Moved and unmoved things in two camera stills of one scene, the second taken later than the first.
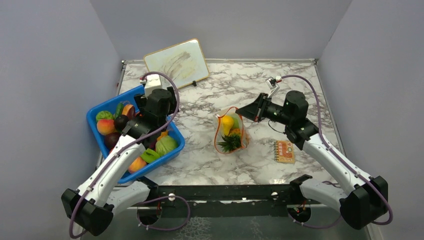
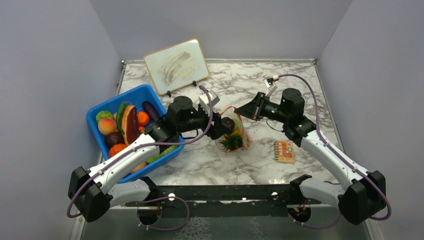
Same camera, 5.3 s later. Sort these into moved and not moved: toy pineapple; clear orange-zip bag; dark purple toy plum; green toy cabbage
Moved: dark purple toy plum
Not moved: toy pineapple; green toy cabbage; clear orange-zip bag
